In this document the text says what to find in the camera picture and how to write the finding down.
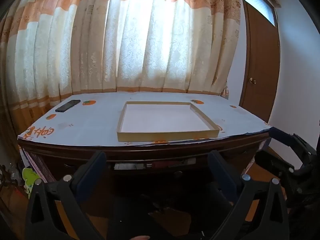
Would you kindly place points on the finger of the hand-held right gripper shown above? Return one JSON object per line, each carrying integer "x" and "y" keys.
{"x": 282, "y": 135}
{"x": 272, "y": 162}

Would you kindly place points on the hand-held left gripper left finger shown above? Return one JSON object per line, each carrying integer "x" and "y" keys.
{"x": 97, "y": 165}

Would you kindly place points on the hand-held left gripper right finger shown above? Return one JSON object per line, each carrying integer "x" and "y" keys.
{"x": 220, "y": 168}

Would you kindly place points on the wooden desk drawer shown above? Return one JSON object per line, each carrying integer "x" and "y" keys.
{"x": 150, "y": 177}

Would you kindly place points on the shallow tan cardboard box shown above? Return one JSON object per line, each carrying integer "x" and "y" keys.
{"x": 162, "y": 120}

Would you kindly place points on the dark wooden desk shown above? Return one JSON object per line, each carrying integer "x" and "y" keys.
{"x": 62, "y": 155}

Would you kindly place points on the pink striped bundle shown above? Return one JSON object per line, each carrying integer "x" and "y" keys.
{"x": 35, "y": 160}

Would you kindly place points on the brass door knob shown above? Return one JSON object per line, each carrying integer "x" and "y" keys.
{"x": 252, "y": 80}

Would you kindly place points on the black phone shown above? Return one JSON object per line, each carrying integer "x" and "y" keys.
{"x": 67, "y": 105}

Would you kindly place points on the light green cloth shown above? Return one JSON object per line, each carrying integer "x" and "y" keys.
{"x": 30, "y": 177}

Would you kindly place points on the curtain tassel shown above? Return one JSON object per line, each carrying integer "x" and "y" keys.
{"x": 225, "y": 90}

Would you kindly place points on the brown wooden door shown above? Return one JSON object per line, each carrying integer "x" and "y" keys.
{"x": 260, "y": 55}

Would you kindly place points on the cream and orange curtain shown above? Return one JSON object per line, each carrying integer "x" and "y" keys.
{"x": 150, "y": 42}

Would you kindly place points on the transom window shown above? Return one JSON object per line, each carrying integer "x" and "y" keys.
{"x": 258, "y": 2}

